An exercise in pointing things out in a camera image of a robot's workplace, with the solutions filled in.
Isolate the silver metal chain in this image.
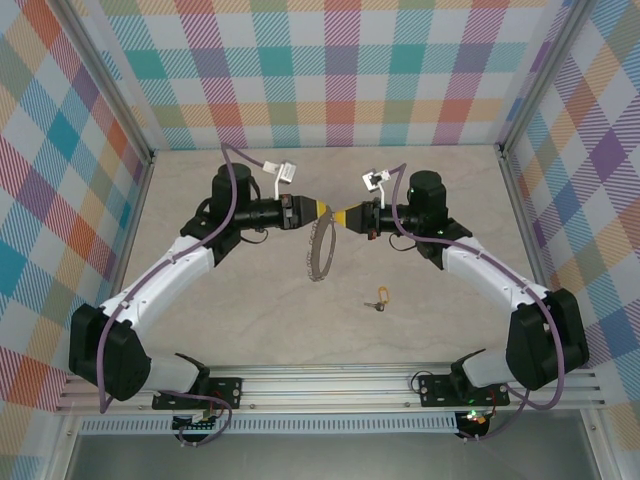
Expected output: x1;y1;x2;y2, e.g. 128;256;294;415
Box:
302;212;338;285

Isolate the silver key with yellow tag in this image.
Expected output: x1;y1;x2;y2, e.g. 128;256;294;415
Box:
363;284;391;313

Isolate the grey metal panel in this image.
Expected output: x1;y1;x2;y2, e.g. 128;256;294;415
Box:
64;432;601;480

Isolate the left aluminium side rail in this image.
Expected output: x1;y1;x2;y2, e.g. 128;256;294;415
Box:
102;149;157;311

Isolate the aluminium side rail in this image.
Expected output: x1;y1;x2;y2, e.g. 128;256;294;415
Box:
102;149;157;311
497;144;621;480

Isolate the right aluminium side rail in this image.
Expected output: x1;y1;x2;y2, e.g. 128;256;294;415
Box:
497;144;621;480

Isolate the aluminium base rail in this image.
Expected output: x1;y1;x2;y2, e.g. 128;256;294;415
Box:
54;363;609;415

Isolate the right aluminium upright post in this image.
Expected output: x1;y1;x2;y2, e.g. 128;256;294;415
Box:
497;0;592;156

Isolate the aluminium upright post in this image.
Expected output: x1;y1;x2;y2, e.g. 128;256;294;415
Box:
52;0;156;167
497;0;592;156

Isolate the left aluminium upright post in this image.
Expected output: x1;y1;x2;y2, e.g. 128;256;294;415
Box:
52;0;156;167

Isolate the white slotted cable duct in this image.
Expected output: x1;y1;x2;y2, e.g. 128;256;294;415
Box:
79;418;459;435

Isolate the thin purple left base cable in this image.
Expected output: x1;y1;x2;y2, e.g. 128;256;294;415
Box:
152;389;234;448

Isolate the thin purple base cable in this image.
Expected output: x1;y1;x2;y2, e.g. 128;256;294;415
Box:
152;389;234;448
459;399;529;446

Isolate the thin purple right base cable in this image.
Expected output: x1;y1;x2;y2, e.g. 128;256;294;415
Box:
459;399;529;446

